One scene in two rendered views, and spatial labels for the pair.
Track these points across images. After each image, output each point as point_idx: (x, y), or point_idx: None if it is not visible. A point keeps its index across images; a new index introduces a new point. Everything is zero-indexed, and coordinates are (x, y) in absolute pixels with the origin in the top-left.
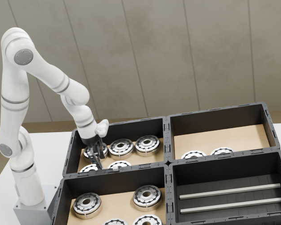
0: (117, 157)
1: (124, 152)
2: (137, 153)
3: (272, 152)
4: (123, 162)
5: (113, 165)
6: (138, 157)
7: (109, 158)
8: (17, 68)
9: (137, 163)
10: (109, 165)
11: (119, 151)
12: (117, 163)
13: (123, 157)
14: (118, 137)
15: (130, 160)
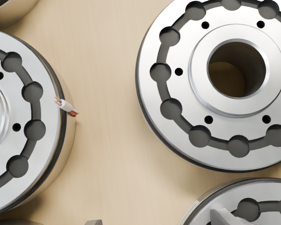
0: (68, 135)
1: (36, 74)
2: (21, 13)
3: None
4: (158, 52)
5: (191, 123)
6: (53, 7)
7: (53, 207)
8: None
9: (112, 3)
10: (196, 159)
11: (28, 115)
12: (160, 100)
13: (67, 90)
14: None
15: (84, 51)
